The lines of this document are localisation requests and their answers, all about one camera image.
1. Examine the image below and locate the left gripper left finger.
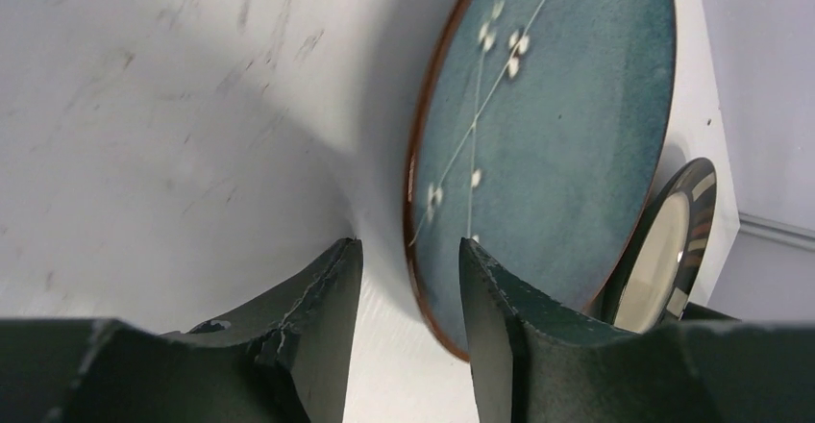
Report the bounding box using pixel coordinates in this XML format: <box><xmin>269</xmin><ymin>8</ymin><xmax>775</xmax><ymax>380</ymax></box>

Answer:
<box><xmin>1</xmin><ymin>238</ymin><xmax>363</xmax><ymax>422</ymax></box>

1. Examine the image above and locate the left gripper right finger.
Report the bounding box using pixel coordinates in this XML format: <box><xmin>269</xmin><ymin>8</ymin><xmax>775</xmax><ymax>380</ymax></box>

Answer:
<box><xmin>459</xmin><ymin>239</ymin><xmax>814</xmax><ymax>422</ymax></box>

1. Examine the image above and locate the black striped rim plate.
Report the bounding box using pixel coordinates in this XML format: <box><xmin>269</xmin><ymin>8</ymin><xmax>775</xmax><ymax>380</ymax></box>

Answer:
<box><xmin>600</xmin><ymin>158</ymin><xmax>717</xmax><ymax>333</ymax></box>

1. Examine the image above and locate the dark blue plate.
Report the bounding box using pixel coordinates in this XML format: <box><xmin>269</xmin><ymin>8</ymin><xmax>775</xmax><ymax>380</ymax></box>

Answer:
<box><xmin>404</xmin><ymin>0</ymin><xmax>677</xmax><ymax>359</ymax></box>

